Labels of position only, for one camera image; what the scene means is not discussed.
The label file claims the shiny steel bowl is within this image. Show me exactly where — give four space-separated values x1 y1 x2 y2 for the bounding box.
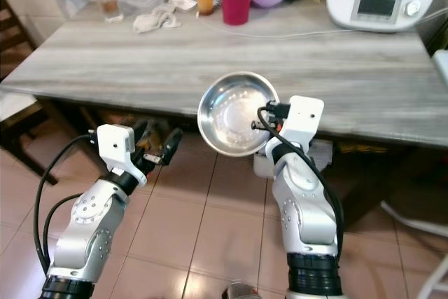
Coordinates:
197 71 281 158

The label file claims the crumpled white cloth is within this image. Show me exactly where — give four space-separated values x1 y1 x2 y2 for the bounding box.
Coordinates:
132 4 179 34

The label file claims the dark wooden chair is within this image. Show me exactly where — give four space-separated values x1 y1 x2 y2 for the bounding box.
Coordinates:
0 0 57 184

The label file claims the clear drinking glass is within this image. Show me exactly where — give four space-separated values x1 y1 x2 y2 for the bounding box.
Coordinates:
94 0 120 21

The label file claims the white tissue paper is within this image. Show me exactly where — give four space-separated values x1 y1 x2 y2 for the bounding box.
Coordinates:
167 0 195 11

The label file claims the white pipe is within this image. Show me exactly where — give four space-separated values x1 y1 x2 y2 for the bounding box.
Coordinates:
381 201 448 237

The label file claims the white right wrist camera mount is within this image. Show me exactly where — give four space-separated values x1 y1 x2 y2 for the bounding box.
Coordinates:
280 96 325 150

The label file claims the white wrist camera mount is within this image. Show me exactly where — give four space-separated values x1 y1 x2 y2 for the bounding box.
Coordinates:
97 124 136 174
280 96 325 150

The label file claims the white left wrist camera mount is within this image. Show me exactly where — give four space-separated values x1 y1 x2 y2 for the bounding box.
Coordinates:
97 124 136 174

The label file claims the thin white cable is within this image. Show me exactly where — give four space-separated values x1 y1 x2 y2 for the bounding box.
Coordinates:
199 13 344 39

